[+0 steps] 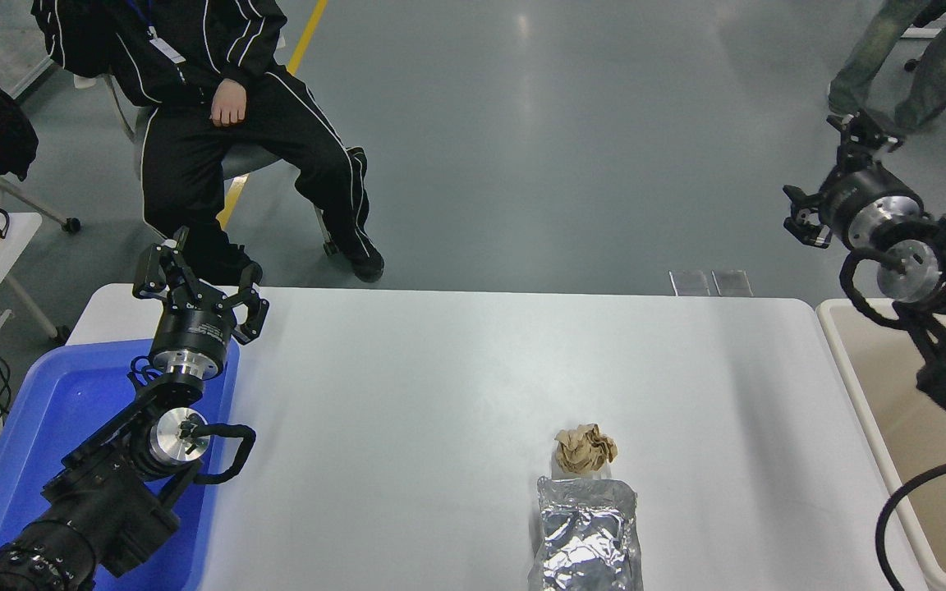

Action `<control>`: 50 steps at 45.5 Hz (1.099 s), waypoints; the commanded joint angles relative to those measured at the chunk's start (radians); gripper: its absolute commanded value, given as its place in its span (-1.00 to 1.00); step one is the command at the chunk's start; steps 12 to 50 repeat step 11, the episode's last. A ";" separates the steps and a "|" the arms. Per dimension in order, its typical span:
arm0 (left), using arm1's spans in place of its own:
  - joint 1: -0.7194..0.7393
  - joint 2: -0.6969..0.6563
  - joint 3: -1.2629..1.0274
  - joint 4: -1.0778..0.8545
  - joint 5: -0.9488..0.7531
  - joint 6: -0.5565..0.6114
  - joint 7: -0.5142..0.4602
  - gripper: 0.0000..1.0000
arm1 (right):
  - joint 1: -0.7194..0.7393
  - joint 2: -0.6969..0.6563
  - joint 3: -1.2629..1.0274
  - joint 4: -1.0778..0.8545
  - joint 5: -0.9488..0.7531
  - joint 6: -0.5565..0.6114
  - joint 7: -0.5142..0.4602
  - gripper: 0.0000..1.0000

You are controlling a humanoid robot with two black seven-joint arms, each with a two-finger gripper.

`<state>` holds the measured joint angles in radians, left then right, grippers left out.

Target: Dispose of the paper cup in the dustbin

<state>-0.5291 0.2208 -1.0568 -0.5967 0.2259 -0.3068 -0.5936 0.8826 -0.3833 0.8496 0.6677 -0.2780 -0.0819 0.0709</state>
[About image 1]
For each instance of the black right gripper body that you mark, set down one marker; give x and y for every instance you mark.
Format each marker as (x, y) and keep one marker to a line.
(855, 197)

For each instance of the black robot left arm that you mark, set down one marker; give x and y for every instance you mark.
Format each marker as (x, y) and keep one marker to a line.
(103, 501)

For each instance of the silver foil tray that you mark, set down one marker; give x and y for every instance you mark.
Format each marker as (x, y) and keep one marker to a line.
(586, 533)

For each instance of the person's left hand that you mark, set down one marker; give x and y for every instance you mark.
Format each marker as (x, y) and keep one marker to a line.
(229, 103)

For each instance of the person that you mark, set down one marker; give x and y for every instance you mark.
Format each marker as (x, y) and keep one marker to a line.
(945, 57)
(194, 164)

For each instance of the large pale bin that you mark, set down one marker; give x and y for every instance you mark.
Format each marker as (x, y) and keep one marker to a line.
(933, 476)

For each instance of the grey office chair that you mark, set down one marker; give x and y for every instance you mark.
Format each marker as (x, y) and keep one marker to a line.
(251, 160)

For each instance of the clear floor plate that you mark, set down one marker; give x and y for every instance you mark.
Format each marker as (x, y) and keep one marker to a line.
(732, 284)
(690, 284)

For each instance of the blue plastic tray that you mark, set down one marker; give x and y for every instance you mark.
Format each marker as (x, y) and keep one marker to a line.
(46, 410)

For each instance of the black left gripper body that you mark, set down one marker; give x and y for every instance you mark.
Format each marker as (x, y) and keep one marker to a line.
(194, 328)

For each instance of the crumpled tan paper ball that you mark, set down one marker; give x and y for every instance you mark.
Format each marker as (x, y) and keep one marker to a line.
(585, 448)

